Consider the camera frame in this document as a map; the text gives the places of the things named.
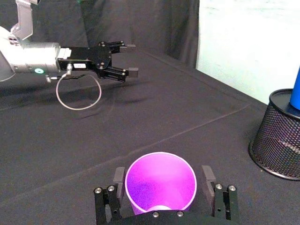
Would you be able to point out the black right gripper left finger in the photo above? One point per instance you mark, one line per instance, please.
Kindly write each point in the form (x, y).
(100, 206)

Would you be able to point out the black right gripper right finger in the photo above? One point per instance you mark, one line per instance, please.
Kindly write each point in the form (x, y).
(225, 201)

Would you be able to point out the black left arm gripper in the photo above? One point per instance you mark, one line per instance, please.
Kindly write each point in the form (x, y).
(93, 58)

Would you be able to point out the purple plastic cup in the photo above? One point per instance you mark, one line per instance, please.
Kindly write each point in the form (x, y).
(161, 178)

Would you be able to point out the black curtain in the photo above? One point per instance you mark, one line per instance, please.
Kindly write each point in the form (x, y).
(131, 23)

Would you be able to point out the black table cloth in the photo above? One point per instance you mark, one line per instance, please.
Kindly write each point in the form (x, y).
(150, 126)

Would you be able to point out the black mesh pen holder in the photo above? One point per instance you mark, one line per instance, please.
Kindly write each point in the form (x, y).
(276, 145)

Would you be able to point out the blue cylinder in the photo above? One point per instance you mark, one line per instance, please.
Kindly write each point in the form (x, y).
(296, 93)

